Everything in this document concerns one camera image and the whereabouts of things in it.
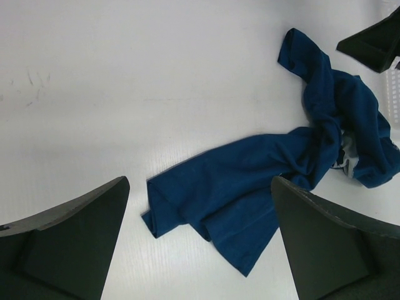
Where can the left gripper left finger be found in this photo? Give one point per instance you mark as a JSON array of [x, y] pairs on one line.
[[64, 252]]

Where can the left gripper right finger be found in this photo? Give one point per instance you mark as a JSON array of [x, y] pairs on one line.
[[335, 252]]

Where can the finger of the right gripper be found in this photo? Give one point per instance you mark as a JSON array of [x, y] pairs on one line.
[[377, 46]]

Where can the blue t-shirt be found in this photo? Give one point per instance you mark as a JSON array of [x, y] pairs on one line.
[[225, 194]]

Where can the white plastic basket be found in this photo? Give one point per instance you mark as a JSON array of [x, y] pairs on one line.
[[389, 101]]

